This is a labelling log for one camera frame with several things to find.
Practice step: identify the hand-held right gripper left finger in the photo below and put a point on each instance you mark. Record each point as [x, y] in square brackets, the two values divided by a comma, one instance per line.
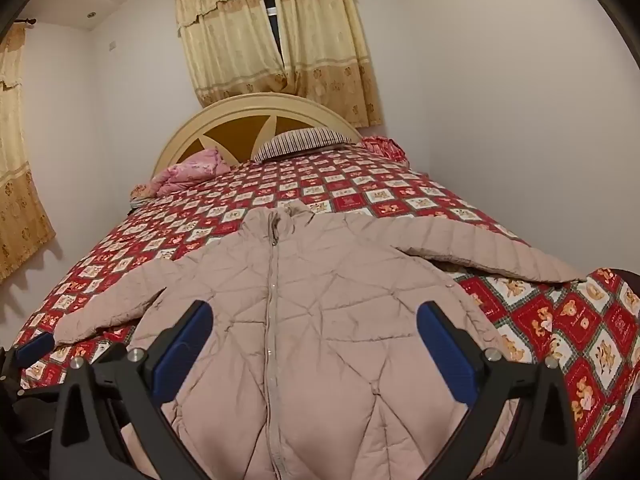
[182, 355]

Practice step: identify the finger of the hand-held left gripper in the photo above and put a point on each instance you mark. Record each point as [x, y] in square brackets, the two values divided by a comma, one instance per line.
[34, 349]

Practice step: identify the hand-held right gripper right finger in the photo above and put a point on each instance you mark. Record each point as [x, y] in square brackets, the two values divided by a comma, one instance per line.
[447, 355]

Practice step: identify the beige pink puffer jacket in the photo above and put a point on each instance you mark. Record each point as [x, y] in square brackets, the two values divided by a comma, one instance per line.
[320, 310]

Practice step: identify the beige patterned side curtain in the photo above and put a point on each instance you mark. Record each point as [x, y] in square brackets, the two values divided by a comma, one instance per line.
[20, 170]

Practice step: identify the pink quilt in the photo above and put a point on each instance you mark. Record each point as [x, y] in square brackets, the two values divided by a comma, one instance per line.
[185, 172]

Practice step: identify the red checkered printed blanket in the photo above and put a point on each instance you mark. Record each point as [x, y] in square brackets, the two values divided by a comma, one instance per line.
[350, 185]

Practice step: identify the red crumpled cloth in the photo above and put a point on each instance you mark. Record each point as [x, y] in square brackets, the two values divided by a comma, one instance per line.
[385, 149]

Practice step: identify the cream arched bed headboard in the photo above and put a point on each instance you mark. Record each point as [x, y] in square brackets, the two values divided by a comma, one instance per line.
[235, 127]

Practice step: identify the striped pillow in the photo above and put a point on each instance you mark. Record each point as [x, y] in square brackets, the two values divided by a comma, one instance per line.
[300, 142]

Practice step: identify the beige patterned window curtain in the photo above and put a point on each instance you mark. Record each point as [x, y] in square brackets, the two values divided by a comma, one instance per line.
[325, 45]
[225, 35]

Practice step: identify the dark curtain rod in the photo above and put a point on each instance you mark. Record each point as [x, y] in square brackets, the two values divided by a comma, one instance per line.
[27, 21]

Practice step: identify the dark window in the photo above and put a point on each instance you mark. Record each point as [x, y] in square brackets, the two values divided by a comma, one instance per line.
[272, 15]

